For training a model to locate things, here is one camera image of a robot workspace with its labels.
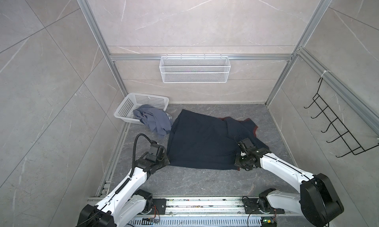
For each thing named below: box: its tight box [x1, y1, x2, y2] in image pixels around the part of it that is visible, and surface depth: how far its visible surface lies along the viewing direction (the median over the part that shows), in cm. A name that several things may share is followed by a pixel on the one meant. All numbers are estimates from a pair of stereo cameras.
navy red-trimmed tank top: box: [167, 109, 270, 171], surface depth 103 cm
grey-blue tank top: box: [133, 104, 173, 138], surface depth 97 cm
